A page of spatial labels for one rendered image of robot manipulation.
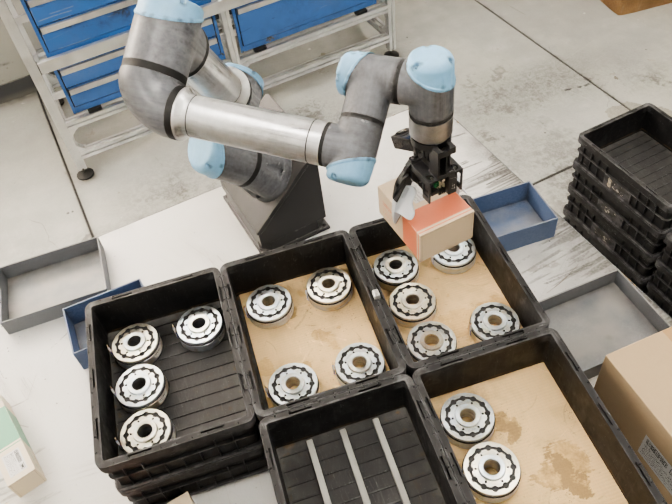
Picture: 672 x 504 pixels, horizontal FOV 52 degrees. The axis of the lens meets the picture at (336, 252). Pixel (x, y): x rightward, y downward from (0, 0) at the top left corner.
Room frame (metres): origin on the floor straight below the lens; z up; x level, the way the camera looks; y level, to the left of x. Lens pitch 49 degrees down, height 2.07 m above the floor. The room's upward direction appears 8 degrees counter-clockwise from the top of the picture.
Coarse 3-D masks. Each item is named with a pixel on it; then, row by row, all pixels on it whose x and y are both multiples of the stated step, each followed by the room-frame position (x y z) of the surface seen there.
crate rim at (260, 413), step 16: (304, 240) 1.06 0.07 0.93; (320, 240) 1.05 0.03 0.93; (256, 256) 1.03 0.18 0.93; (352, 256) 0.99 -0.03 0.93; (224, 272) 1.00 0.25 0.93; (224, 288) 0.95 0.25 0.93; (368, 288) 0.90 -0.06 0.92; (384, 320) 0.81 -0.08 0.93; (240, 336) 0.83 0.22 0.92; (240, 352) 0.78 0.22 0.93; (400, 352) 0.73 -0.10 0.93; (400, 368) 0.69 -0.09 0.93; (352, 384) 0.67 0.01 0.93; (256, 400) 0.67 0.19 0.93
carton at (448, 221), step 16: (384, 192) 0.97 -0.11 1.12; (416, 192) 0.96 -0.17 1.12; (384, 208) 0.97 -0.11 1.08; (416, 208) 0.92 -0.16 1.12; (432, 208) 0.91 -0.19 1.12; (448, 208) 0.91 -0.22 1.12; (464, 208) 0.90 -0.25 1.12; (400, 224) 0.91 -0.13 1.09; (416, 224) 0.88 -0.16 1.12; (432, 224) 0.87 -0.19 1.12; (448, 224) 0.87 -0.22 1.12; (464, 224) 0.88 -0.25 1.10; (416, 240) 0.86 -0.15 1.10; (432, 240) 0.86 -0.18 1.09; (448, 240) 0.87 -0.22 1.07; (464, 240) 0.88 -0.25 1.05; (416, 256) 0.86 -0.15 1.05; (432, 256) 0.86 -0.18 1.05
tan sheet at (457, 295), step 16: (432, 272) 0.99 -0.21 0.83; (464, 272) 0.98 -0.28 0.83; (480, 272) 0.97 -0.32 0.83; (432, 288) 0.94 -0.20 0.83; (448, 288) 0.94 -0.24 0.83; (464, 288) 0.93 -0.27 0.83; (480, 288) 0.92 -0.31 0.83; (496, 288) 0.92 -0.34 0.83; (448, 304) 0.89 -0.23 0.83; (464, 304) 0.89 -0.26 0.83; (480, 304) 0.88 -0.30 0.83; (432, 320) 0.86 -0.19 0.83; (448, 320) 0.85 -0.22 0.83; (464, 320) 0.84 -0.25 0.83; (464, 336) 0.80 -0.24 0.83
